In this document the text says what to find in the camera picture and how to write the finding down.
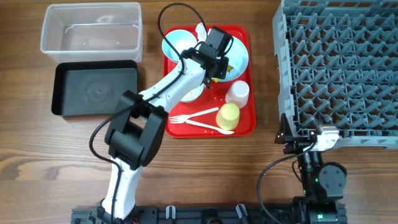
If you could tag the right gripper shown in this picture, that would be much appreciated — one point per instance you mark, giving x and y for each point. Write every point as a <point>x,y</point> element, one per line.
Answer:
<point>285,136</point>

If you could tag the light blue plate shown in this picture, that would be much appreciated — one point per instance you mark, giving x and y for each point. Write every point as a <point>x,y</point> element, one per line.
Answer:
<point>238,60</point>

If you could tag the green bowl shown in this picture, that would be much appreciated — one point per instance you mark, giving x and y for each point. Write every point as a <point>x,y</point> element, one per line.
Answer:
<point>193,94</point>

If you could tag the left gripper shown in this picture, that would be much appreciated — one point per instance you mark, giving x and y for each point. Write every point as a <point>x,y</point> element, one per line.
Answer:
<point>222,74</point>

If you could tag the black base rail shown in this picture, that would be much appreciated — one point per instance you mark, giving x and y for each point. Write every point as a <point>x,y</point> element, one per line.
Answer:
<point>205,214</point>

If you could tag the yellow plastic cup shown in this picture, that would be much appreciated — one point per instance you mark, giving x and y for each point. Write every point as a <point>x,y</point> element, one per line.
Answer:
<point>227,117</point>

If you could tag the black plastic tray bin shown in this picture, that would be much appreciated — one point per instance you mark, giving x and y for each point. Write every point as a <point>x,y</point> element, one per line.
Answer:
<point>92,88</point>

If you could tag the clear plastic waste bin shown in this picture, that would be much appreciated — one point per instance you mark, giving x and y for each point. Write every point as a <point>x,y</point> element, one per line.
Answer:
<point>96,31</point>

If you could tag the white plastic fork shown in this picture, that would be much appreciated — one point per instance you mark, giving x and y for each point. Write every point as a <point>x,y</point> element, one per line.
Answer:
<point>183,117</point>

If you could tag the pink plastic cup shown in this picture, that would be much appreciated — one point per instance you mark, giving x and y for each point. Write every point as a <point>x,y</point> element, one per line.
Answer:
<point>238,94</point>

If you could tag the yellow snack wrapper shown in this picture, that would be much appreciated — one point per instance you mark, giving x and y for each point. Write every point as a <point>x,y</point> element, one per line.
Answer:
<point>229,68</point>

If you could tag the white plastic spoon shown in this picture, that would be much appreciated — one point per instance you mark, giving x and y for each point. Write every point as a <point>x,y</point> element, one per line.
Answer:
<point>220,130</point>

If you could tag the grey dishwasher rack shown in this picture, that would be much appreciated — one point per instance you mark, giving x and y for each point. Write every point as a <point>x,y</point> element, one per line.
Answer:
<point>338,60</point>

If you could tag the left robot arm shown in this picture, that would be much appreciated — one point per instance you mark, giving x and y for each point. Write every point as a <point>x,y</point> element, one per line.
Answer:
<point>137,127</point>

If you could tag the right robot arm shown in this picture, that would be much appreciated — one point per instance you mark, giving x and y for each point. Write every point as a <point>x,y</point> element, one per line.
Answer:
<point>323,182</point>

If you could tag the white napkin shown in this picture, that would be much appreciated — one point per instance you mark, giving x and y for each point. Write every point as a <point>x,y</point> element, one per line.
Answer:
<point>202,32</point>

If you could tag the light blue bowl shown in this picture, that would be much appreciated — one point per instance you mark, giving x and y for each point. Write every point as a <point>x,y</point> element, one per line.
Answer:
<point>180,40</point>

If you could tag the red serving tray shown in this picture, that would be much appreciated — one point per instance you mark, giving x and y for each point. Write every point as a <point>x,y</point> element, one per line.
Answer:
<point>213,97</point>

